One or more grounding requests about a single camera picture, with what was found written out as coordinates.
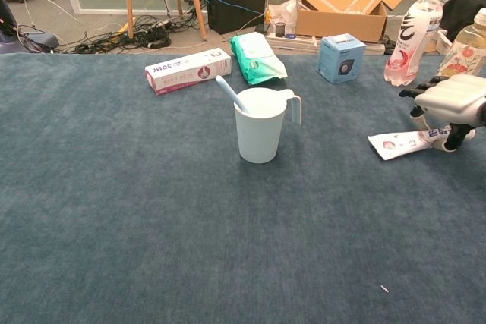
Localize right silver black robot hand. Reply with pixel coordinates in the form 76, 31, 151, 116
398, 74, 486, 153

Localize white toothpaste tube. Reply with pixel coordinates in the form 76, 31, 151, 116
367, 126, 453, 161

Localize light blue toothbrush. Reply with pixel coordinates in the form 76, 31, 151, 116
215, 75, 251, 115

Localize yellow tea bottle white cap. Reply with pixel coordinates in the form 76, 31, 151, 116
436, 8, 486, 78

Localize clear bottle black cap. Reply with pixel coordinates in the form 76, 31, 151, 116
383, 0, 445, 87

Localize white toothpaste carton box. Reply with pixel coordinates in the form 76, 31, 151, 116
144, 47, 233, 96

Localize black cloth cover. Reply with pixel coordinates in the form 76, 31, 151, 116
442, 0, 486, 42

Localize light blue cube box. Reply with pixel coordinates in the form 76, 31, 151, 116
316, 33, 367, 85

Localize aluminium profile rails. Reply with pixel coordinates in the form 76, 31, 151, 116
265, 31, 387, 55

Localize white plastic bag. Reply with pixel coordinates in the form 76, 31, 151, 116
267, 0, 299, 35

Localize green wet wipes pack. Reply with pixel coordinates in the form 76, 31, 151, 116
230, 33, 289, 86

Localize blue felt table mat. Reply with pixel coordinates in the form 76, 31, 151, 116
0, 52, 486, 324

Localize blue-grey machine base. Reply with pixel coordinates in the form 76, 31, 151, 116
0, 0, 60, 54

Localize pale blue handled cup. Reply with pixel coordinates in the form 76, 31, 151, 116
233, 87, 303, 165

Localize black floor cable bundle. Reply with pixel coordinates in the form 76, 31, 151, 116
62, 12, 206, 55

